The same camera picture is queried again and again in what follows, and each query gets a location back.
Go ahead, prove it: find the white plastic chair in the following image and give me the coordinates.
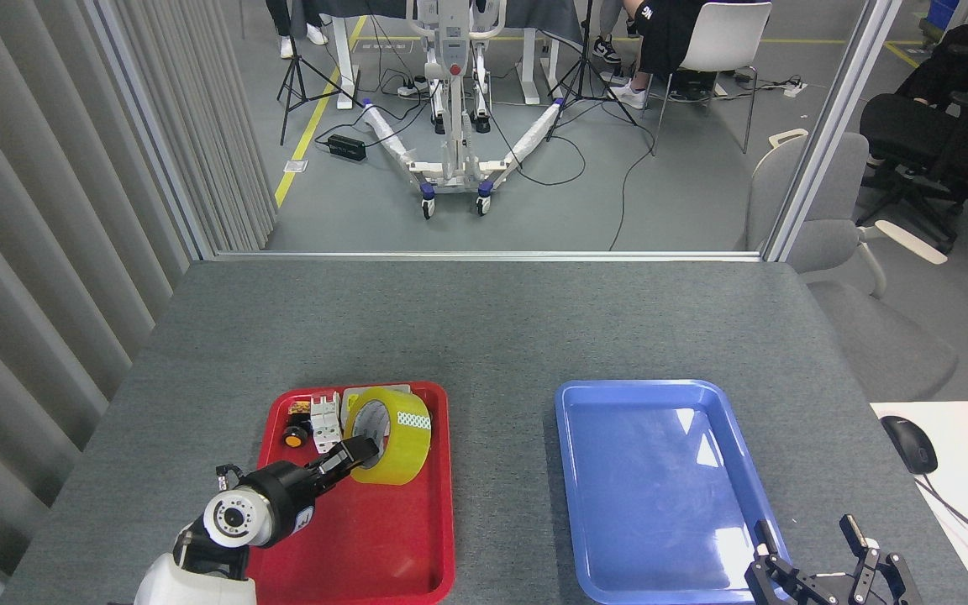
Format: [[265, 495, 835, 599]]
[[650, 2, 773, 156]]

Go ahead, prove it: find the red plastic tray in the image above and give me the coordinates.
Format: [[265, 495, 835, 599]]
[[246, 380, 456, 605]]

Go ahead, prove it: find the seated person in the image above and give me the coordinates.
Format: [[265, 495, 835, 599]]
[[610, 0, 724, 110]]

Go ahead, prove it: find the black tripod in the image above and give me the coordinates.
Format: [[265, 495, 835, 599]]
[[546, 0, 640, 142], [276, 0, 365, 146]]

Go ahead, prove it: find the white circuit breaker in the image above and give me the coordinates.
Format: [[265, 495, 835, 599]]
[[309, 390, 345, 453]]

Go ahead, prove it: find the black computer mouse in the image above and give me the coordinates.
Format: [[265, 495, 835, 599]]
[[881, 415, 939, 476]]

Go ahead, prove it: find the blue plastic tray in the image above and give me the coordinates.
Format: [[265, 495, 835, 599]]
[[555, 379, 787, 605]]

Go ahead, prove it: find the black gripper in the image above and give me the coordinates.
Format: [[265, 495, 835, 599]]
[[236, 436, 381, 545], [744, 514, 923, 605]]

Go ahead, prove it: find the blue bin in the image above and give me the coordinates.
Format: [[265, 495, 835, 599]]
[[921, 0, 961, 43]]

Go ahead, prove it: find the yellow tape roll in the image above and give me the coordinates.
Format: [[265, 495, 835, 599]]
[[344, 387, 433, 487]]

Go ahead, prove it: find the white wheeled stand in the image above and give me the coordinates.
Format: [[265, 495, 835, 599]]
[[360, 0, 566, 221]]

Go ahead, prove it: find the black office chair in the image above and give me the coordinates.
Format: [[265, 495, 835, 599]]
[[856, 91, 968, 253]]

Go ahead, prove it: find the silver post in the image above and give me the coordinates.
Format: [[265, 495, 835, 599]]
[[760, 0, 905, 263]]

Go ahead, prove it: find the standing person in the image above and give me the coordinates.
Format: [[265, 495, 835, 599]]
[[266, 0, 329, 60]]

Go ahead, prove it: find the person's leg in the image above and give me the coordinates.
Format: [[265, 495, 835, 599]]
[[592, 0, 626, 65]]

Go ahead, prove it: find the black power adapter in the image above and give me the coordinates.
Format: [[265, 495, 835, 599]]
[[327, 134, 368, 163]]

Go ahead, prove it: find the grey office chair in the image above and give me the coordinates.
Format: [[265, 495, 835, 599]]
[[744, 129, 960, 402]]

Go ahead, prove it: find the silver rail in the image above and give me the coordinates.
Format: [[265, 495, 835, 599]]
[[213, 250, 766, 263]]

